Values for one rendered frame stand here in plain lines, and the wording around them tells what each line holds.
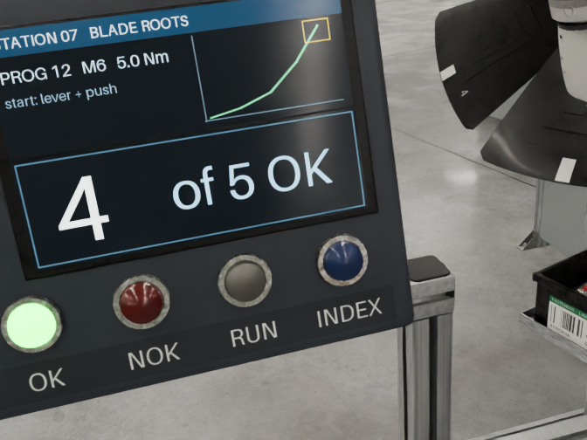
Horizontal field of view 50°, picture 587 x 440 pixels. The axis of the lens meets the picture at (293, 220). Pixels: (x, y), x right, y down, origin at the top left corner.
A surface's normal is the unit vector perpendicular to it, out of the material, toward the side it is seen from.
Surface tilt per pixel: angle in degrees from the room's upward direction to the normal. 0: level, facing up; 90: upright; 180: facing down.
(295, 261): 75
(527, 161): 47
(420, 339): 90
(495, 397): 0
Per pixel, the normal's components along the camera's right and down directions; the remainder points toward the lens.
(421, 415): 0.24, 0.40
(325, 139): 0.21, 0.15
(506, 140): -0.56, -0.32
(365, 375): -0.09, -0.90
